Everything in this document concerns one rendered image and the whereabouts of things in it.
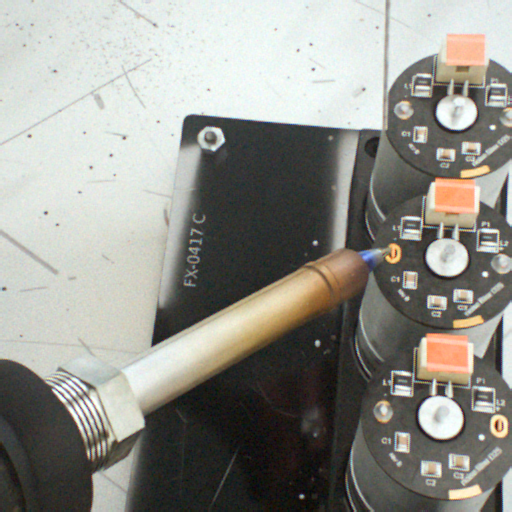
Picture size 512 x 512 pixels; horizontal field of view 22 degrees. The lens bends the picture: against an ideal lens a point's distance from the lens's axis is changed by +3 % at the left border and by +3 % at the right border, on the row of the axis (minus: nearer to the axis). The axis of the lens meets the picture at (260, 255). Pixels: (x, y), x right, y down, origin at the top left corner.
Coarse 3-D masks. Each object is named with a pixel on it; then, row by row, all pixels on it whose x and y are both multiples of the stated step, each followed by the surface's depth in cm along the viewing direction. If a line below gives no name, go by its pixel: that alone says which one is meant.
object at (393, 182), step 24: (456, 96) 24; (456, 120) 24; (384, 144) 24; (384, 168) 25; (408, 168) 24; (504, 168) 24; (384, 192) 25; (408, 192) 24; (480, 192) 24; (384, 216) 26
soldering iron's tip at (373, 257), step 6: (360, 252) 22; (366, 252) 22; (372, 252) 22; (378, 252) 22; (384, 252) 22; (390, 252) 22; (366, 258) 22; (372, 258) 22; (378, 258) 22; (384, 258) 22; (372, 264) 22; (378, 264) 22; (372, 270) 22
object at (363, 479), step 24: (432, 408) 22; (456, 408) 22; (360, 432) 22; (432, 432) 21; (456, 432) 21; (360, 456) 23; (360, 480) 23; (384, 480) 22; (360, 504) 24; (384, 504) 23; (408, 504) 22; (432, 504) 22; (456, 504) 22; (480, 504) 23
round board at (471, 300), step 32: (384, 224) 23; (416, 224) 23; (480, 224) 23; (416, 256) 23; (480, 256) 23; (384, 288) 22; (416, 288) 22; (448, 288) 22; (480, 288) 22; (416, 320) 22; (448, 320) 22; (480, 320) 22
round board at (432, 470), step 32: (416, 352) 22; (384, 384) 22; (416, 384) 22; (480, 384) 22; (480, 416) 22; (384, 448) 21; (416, 448) 21; (448, 448) 21; (480, 448) 21; (416, 480) 21; (448, 480) 21; (480, 480) 21
